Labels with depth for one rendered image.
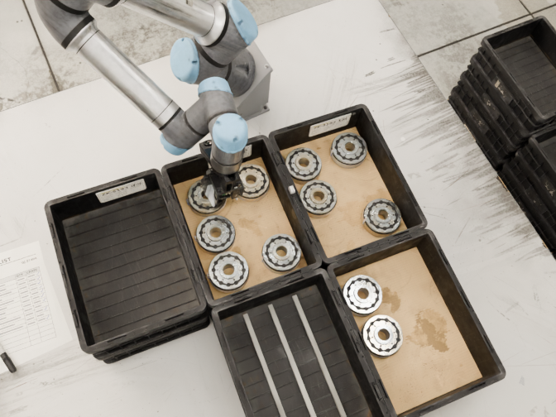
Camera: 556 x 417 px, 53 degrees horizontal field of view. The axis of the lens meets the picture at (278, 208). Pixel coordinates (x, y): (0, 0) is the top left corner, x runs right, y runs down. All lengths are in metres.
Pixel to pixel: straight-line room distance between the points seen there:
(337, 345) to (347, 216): 0.35
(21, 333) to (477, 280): 1.28
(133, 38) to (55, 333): 1.71
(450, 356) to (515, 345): 0.28
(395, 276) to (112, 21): 2.04
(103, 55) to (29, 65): 1.64
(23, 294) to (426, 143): 1.29
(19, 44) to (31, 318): 1.70
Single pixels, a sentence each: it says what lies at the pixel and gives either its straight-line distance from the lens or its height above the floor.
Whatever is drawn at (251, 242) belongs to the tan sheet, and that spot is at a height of 0.83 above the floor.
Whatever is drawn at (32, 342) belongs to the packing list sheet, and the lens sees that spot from 1.65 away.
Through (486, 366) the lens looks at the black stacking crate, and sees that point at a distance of 1.49.
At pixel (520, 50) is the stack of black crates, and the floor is 0.49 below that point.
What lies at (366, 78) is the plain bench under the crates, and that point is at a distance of 1.95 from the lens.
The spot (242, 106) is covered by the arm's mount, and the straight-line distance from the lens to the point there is 1.72.
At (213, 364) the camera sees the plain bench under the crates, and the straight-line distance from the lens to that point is 1.55.
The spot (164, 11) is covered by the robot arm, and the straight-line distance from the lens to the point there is 1.37.
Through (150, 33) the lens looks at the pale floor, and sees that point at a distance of 2.94.
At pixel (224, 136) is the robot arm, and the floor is 1.21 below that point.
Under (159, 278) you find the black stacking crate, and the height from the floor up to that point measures 0.83.
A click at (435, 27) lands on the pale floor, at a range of 3.14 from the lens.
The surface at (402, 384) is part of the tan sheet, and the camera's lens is 1.47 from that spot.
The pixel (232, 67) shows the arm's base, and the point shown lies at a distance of 1.63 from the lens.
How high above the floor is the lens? 2.24
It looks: 67 degrees down
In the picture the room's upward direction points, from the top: 10 degrees clockwise
